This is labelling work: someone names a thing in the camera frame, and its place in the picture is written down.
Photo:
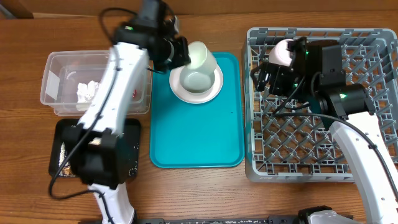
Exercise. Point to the white rice pile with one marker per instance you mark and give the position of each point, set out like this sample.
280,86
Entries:
63,155

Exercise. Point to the large white plate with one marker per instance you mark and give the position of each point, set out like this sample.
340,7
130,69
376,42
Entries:
195,98

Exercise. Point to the black plastic tray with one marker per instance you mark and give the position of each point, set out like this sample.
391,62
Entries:
132,131

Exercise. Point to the pale green cup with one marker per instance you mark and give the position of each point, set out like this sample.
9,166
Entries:
201,59

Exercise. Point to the grey dishwasher rack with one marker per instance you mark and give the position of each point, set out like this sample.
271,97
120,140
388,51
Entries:
300,149

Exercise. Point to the clear plastic bin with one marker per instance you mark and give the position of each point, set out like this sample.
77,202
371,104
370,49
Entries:
62,74

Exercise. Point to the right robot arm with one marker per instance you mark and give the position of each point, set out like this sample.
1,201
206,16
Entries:
350,116

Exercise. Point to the grey bowl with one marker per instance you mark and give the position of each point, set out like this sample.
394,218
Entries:
196,82

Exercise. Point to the teal serving tray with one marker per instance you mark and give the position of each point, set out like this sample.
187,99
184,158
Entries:
184,135

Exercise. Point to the cardboard wall panel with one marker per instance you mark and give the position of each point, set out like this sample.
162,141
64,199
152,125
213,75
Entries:
27,8

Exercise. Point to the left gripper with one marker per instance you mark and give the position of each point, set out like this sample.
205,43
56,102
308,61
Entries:
181,56

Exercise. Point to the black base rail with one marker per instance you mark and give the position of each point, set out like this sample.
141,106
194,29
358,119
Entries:
275,219

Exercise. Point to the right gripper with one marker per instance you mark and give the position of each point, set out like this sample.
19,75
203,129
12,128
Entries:
274,81

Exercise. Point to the small pink-white bowl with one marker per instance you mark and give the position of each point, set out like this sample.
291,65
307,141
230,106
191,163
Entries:
279,54

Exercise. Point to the white napkin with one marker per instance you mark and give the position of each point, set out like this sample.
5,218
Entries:
86,92

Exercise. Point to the brown food scrap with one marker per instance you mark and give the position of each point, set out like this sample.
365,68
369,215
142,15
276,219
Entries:
67,171

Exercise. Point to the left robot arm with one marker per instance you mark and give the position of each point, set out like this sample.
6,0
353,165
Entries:
97,150

